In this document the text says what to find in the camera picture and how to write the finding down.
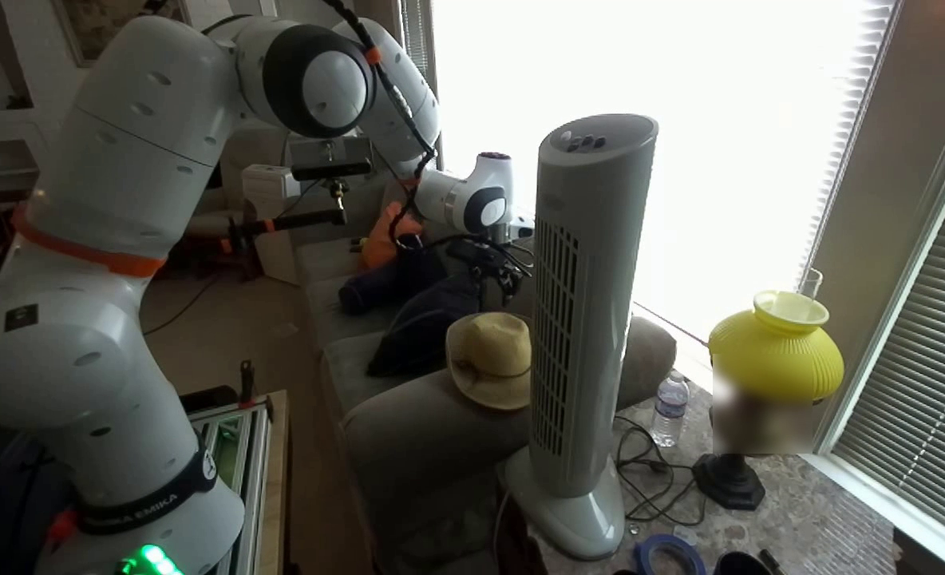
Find orange cloth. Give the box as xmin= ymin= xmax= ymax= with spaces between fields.
xmin=356 ymin=201 xmax=429 ymax=270

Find white stand with black bars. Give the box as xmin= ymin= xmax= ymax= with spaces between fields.
xmin=215 ymin=156 xmax=375 ymax=285

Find black power cable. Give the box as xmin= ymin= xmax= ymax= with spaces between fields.
xmin=610 ymin=412 xmax=709 ymax=531

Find white window blinds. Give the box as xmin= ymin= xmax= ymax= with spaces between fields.
xmin=826 ymin=137 xmax=945 ymax=553

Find white tower fan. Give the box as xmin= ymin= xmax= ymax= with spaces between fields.
xmin=500 ymin=112 xmax=660 ymax=562

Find aluminium frame on table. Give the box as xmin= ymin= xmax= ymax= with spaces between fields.
xmin=190 ymin=402 xmax=276 ymax=575

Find dark navy cylinder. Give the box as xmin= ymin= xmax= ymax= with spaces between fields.
xmin=335 ymin=248 xmax=443 ymax=317

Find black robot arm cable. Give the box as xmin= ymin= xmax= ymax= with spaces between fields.
xmin=324 ymin=0 xmax=443 ymax=248

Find beige fabric sofa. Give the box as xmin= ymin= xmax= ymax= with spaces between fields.
xmin=290 ymin=228 xmax=679 ymax=575

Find clear plastic water bottle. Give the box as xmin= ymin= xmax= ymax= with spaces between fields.
xmin=647 ymin=374 xmax=694 ymax=450

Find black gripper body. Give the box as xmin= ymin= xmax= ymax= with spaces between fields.
xmin=459 ymin=222 xmax=532 ymax=280

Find woven straw hat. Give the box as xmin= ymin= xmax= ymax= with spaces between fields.
xmin=443 ymin=309 xmax=536 ymax=416

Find blue tape roll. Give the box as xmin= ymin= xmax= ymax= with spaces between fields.
xmin=630 ymin=531 xmax=709 ymax=575

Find dark navy garment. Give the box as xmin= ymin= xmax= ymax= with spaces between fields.
xmin=362 ymin=267 xmax=532 ymax=379

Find yellow shade table lamp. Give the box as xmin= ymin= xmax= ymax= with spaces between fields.
xmin=694 ymin=286 xmax=849 ymax=510

